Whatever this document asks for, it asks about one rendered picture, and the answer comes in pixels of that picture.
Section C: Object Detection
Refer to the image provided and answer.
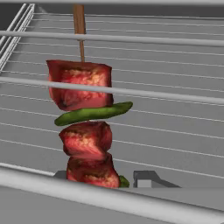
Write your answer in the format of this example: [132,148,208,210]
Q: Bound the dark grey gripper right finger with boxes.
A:
[132,170,181,189]

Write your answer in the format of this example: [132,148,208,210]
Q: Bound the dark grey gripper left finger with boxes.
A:
[52,170,68,180]

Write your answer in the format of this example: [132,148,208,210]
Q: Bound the meat and pepper kebab skewer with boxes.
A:
[45,3,134,189]

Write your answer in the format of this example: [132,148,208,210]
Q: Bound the grey wire oven rack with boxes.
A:
[0,3,224,224]

